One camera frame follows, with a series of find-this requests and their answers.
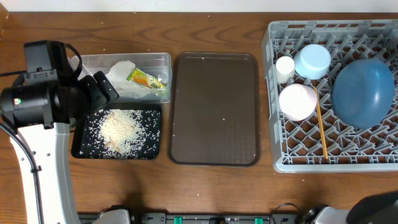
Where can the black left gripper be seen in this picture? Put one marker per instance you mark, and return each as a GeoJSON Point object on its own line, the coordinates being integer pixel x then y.
{"type": "Point", "coordinates": [99, 98]}

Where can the white napkin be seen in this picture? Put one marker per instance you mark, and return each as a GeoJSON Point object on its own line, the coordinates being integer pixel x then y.
{"type": "Point", "coordinates": [117, 76]}

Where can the rice leftovers pile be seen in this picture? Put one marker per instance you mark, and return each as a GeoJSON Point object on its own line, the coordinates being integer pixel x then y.
{"type": "Point", "coordinates": [121, 132]}

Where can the green yellow snack wrapper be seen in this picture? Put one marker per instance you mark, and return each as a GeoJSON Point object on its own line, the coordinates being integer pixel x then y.
{"type": "Point", "coordinates": [142, 78]}

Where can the cream plastic cup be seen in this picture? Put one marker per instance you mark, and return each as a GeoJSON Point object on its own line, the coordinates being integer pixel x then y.
{"type": "Point", "coordinates": [285, 69]}

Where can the pink bowl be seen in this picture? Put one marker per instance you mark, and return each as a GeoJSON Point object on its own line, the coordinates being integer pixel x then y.
{"type": "Point", "coordinates": [297, 101]}

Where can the light blue small bowl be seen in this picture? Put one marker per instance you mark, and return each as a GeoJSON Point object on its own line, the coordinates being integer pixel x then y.
{"type": "Point", "coordinates": [312, 62]}

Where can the wooden chopstick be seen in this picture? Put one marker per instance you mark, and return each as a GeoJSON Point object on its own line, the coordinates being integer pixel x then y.
{"type": "Point", "coordinates": [320, 121]}
{"type": "Point", "coordinates": [323, 140]}

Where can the grey dishwasher rack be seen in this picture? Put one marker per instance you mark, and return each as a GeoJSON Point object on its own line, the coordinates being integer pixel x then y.
{"type": "Point", "coordinates": [322, 142]}

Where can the dark blue plate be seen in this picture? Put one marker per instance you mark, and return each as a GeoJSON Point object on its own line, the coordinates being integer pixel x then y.
{"type": "Point", "coordinates": [363, 93]}

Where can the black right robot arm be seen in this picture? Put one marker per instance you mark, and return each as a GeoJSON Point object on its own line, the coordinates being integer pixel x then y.
{"type": "Point", "coordinates": [374, 209]}

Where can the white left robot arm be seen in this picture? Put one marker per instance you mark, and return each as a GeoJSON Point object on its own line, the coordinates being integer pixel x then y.
{"type": "Point", "coordinates": [36, 113]}

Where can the black tray bin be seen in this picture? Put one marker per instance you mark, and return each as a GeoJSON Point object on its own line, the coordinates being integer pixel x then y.
{"type": "Point", "coordinates": [155, 149]}

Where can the clear plastic bin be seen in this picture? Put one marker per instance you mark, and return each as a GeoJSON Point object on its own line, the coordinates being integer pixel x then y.
{"type": "Point", "coordinates": [156, 64]}

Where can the brown serving tray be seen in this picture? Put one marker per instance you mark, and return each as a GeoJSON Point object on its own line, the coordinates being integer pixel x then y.
{"type": "Point", "coordinates": [215, 114]}

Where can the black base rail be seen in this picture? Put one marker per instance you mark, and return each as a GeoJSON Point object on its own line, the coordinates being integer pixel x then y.
{"type": "Point", "coordinates": [162, 218]}

